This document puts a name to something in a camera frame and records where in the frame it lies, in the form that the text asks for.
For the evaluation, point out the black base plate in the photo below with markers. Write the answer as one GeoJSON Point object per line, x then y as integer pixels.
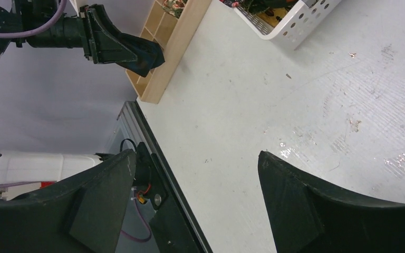
{"type": "Point", "coordinates": [173, 225]}

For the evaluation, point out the white perforated plastic basket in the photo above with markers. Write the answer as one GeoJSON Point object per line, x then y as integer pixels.
{"type": "Point", "coordinates": [288, 29]}

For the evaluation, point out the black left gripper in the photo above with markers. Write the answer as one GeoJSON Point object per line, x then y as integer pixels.
{"type": "Point", "coordinates": [101, 41]}

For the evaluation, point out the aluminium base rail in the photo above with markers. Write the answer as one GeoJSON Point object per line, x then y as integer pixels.
{"type": "Point", "coordinates": [132, 128]}

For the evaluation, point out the wooden compartment tray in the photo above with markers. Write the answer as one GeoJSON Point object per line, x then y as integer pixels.
{"type": "Point", "coordinates": [174, 36]}

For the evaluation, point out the pile of patterned ties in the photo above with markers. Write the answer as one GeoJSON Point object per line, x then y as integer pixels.
{"type": "Point", "coordinates": [271, 11]}

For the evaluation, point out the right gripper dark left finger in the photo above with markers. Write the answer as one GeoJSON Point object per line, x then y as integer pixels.
{"type": "Point", "coordinates": [82, 213]}

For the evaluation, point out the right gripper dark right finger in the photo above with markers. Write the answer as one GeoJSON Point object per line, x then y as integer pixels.
{"type": "Point", "coordinates": [309, 214]}

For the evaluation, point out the rolled floral tie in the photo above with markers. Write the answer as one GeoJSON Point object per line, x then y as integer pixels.
{"type": "Point", "coordinates": [174, 7]}

